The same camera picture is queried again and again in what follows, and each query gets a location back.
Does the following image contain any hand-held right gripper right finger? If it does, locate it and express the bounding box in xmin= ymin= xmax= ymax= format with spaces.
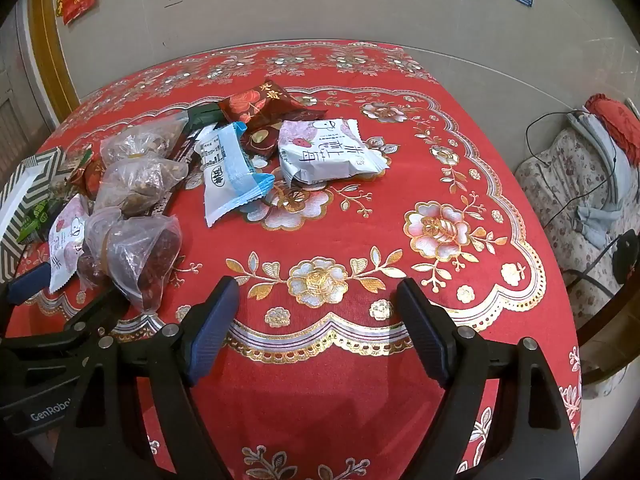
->
xmin=395 ymin=277 xmax=581 ymax=480

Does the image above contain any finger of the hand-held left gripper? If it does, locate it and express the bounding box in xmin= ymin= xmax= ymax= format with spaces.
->
xmin=0 ymin=264 xmax=52 ymax=307
xmin=0 ymin=287 xmax=128 ymax=356

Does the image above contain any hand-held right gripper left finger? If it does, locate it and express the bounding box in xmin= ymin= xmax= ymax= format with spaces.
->
xmin=52 ymin=276 xmax=241 ymax=480

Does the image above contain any small white pink snack packet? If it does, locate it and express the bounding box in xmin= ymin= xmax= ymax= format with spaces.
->
xmin=47 ymin=195 xmax=91 ymax=295

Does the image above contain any green black snack packet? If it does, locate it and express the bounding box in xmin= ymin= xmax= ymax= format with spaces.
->
xmin=17 ymin=200 xmax=63 ymax=243

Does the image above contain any clear bag of dark snacks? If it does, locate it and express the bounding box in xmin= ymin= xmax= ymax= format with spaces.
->
xmin=82 ymin=207 xmax=183 ymax=313

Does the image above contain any striped cardboard box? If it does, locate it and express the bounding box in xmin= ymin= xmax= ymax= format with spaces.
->
xmin=0 ymin=146 xmax=68 ymax=283

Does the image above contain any red orange foil packet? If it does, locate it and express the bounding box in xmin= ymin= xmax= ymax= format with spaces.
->
xmin=70 ymin=147 xmax=106 ymax=196

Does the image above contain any white blue snack packet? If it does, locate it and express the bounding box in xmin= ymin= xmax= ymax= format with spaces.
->
xmin=197 ymin=122 xmax=276 ymax=228

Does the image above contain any long dark snack bar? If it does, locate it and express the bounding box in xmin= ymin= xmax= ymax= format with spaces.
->
xmin=170 ymin=125 xmax=211 ymax=166

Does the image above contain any dark red snack packet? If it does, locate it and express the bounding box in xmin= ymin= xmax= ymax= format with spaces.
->
xmin=240 ymin=125 xmax=281 ymax=161

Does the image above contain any large white pink snack packet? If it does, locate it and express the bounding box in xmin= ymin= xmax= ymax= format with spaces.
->
xmin=277 ymin=119 xmax=391 ymax=186

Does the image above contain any dark green snack packet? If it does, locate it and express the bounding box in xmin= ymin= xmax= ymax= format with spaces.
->
xmin=182 ymin=104 xmax=236 ymax=131

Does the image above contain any red brown floral snack packet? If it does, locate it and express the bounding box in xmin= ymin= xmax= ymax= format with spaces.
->
xmin=218 ymin=81 xmax=328 ymax=128

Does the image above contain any red floral tablecloth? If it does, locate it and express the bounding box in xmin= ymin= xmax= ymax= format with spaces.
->
xmin=0 ymin=40 xmax=583 ymax=480

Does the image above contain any metal door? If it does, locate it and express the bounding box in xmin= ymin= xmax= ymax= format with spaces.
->
xmin=0 ymin=10 xmax=56 ymax=161

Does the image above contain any floral sofa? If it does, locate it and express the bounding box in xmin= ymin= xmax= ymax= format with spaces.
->
xmin=515 ymin=110 xmax=640 ymax=401

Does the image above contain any light blue cloth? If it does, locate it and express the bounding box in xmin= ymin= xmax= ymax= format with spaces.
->
xmin=577 ymin=205 xmax=626 ymax=251

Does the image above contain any red cushion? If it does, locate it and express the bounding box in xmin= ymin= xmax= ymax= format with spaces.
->
xmin=585 ymin=93 xmax=640 ymax=158

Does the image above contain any black cable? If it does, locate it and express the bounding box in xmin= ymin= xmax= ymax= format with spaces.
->
xmin=526 ymin=107 xmax=626 ymax=231

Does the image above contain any yellow door frame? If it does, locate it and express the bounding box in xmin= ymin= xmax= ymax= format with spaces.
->
xmin=27 ymin=0 xmax=81 ymax=111

